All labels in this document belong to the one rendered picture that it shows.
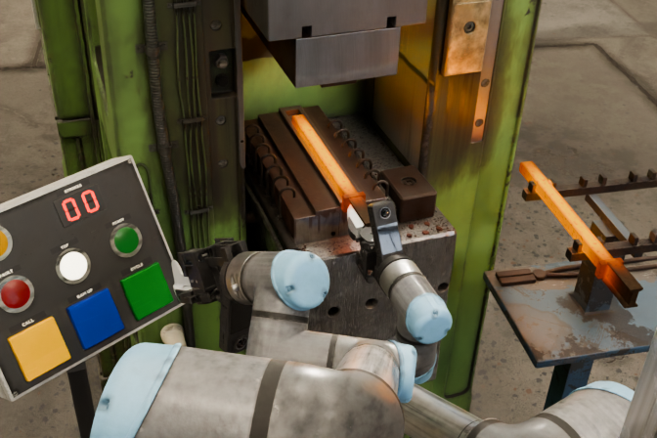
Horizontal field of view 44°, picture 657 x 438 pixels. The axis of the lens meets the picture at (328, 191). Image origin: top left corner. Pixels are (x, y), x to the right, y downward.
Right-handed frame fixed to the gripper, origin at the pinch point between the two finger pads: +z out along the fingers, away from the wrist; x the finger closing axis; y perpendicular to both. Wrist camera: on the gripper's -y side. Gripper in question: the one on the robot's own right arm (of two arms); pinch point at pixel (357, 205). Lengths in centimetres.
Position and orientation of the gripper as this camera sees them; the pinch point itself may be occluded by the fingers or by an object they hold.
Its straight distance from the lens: 163.7
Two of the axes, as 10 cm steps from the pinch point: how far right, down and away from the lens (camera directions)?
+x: 9.4, -1.7, 3.0
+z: -3.4, -5.2, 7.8
